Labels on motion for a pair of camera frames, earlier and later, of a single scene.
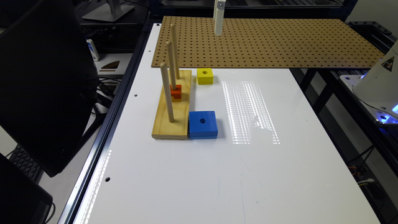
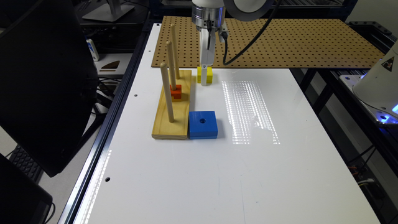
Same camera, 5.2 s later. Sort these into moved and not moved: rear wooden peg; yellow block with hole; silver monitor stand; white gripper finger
Moved: white gripper finger
Not moved: yellow block with hole; rear wooden peg; silver monitor stand
